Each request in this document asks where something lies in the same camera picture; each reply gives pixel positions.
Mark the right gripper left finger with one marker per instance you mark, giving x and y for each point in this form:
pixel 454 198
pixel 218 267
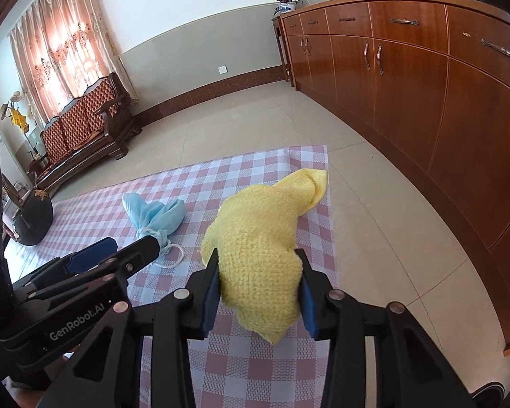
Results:
pixel 105 370

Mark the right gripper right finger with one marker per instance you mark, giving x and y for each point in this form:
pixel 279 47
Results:
pixel 411 370

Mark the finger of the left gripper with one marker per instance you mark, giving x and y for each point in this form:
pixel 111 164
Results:
pixel 60 269
pixel 104 284

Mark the yellow knitted cloth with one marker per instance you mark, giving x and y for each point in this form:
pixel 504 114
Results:
pixel 254 235

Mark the black trash bin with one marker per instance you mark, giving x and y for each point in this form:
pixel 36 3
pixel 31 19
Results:
pixel 490 395

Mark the light blue face mask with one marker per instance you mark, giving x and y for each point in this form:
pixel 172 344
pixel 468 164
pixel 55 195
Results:
pixel 159 221

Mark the wooden sofa bench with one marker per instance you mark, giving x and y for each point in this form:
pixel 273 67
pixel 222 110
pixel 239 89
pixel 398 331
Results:
pixel 89 128

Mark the yellow flower decoration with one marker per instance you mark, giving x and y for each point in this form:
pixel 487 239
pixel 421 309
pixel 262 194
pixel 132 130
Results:
pixel 10 110

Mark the pink patterned curtain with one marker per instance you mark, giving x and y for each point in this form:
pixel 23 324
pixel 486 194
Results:
pixel 61 47

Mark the wooden sideboard cabinet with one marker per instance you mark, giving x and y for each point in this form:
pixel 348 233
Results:
pixel 427 82

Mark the potted plant blue vase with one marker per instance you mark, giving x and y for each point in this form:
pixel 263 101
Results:
pixel 284 6

